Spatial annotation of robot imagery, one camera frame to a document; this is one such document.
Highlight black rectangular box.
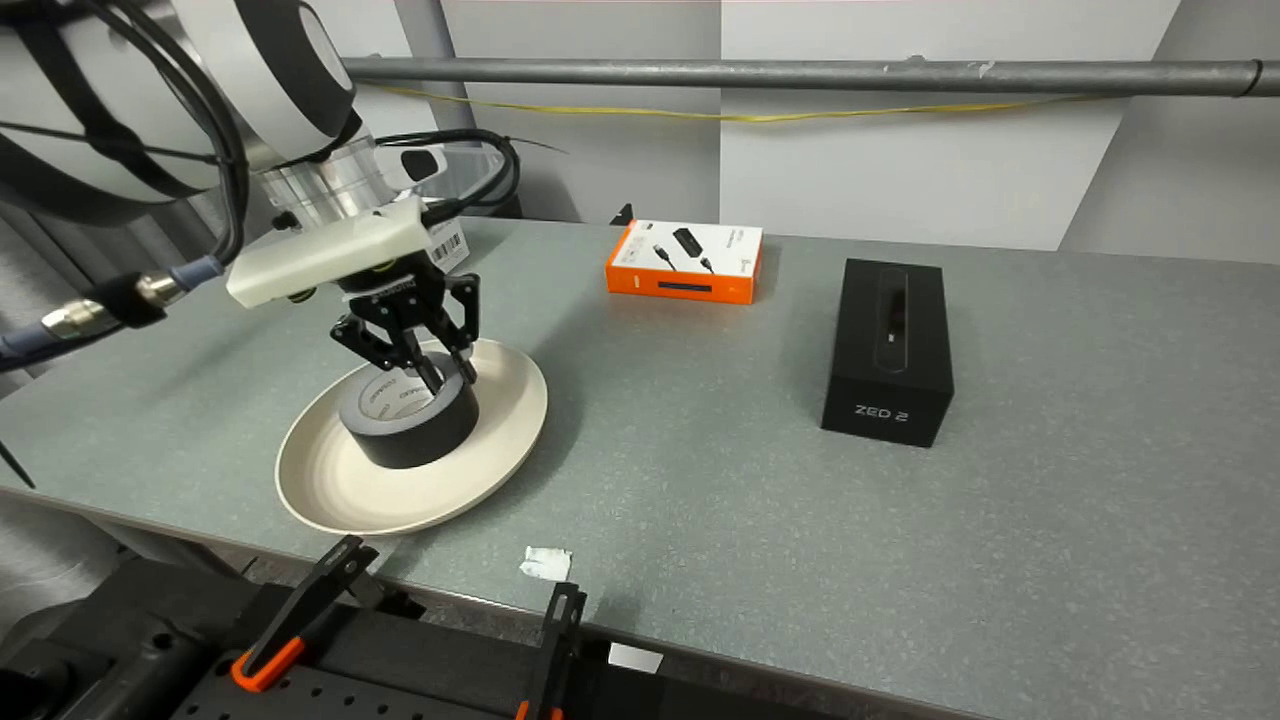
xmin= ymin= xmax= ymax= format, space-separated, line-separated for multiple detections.
xmin=820 ymin=259 xmax=956 ymax=446

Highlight black tape roll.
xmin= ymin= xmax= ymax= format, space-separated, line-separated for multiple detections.
xmin=336 ymin=366 xmax=480 ymax=469

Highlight black bar clamp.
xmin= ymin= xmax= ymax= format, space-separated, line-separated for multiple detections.
xmin=513 ymin=580 xmax=589 ymax=720

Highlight orange handled clamp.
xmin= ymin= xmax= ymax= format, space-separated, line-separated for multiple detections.
xmin=228 ymin=536 xmax=374 ymax=697

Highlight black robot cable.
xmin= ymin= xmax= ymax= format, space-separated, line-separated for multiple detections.
xmin=0 ymin=0 xmax=528 ymax=376

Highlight small white label scrap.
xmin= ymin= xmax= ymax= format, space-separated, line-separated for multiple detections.
xmin=520 ymin=546 xmax=573 ymax=584

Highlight orange and white box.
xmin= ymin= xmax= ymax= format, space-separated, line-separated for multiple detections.
xmin=605 ymin=220 xmax=765 ymax=305

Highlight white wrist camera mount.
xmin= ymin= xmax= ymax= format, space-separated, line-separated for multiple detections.
xmin=225 ymin=197 xmax=467 ymax=306

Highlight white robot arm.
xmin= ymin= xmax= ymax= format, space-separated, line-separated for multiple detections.
xmin=0 ymin=0 xmax=480 ymax=382

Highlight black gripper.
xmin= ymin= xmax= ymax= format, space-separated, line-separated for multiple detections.
xmin=330 ymin=252 xmax=480 ymax=390

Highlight grey metal rail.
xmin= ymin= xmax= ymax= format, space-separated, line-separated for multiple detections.
xmin=342 ymin=57 xmax=1280 ymax=94

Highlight beige round plate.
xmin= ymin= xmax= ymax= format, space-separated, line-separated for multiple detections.
xmin=277 ymin=340 xmax=547 ymax=536

